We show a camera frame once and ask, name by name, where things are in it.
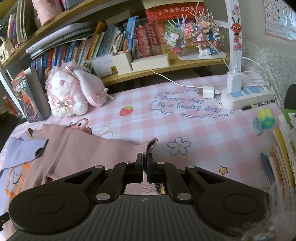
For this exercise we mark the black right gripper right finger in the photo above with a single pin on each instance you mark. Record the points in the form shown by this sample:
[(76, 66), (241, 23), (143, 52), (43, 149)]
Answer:
[(167, 174)]

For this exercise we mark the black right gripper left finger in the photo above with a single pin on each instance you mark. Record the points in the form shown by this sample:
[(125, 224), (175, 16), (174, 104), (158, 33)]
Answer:
[(118, 178)]

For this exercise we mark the purple and pink garment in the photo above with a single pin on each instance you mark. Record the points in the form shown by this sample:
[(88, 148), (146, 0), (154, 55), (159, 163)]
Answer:
[(54, 152)]

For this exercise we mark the pink checkered desk mat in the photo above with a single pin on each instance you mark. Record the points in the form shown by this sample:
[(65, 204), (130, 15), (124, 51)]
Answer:
[(215, 150)]

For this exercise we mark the white USB adapter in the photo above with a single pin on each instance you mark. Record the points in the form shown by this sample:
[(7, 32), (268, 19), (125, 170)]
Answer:
[(208, 92)]

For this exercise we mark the pink white plush bunny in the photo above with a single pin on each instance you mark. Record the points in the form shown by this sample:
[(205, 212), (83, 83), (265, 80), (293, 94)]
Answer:
[(71, 89)]

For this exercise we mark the black patterned pencil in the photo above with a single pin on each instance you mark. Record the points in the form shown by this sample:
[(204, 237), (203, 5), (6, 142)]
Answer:
[(257, 105)]

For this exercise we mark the white pen holder box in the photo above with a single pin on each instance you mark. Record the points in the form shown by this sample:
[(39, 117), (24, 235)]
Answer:
[(123, 62)]

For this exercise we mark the white charger plug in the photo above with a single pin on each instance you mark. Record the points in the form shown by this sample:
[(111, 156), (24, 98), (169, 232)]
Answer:
[(234, 81)]

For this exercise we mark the white power strip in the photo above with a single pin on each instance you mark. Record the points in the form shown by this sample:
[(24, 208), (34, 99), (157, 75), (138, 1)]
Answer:
[(249, 95)]

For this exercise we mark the green yellow eraser toy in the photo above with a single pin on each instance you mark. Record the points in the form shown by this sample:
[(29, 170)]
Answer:
[(266, 118)]

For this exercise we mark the stack of books right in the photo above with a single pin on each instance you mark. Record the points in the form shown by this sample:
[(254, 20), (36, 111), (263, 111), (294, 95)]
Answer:
[(279, 164)]

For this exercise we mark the Harry Potter book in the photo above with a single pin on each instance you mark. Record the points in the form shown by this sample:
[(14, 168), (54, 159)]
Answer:
[(24, 96)]

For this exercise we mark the wooden bookshelf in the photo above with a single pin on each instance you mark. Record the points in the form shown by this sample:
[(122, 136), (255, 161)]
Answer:
[(16, 61)]

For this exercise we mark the row of upright books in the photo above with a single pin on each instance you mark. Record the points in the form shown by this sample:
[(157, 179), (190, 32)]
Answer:
[(93, 46)]

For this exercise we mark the colourful bead tree ornament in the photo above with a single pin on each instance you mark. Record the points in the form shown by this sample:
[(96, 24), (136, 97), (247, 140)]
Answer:
[(202, 33)]

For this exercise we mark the white desk lamp post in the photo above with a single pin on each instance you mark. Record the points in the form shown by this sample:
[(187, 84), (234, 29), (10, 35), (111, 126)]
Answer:
[(235, 31)]

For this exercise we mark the alphabet wall poster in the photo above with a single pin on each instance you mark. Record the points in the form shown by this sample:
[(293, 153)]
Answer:
[(279, 20)]

